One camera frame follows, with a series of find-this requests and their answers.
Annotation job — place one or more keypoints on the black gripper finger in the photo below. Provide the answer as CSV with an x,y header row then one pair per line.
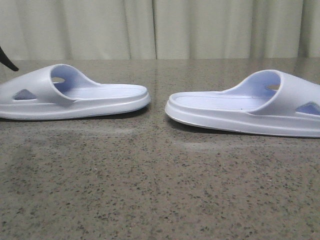
x,y
6,61

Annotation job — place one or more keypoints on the light blue slipper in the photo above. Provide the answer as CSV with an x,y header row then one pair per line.
x,y
268,102
61,91

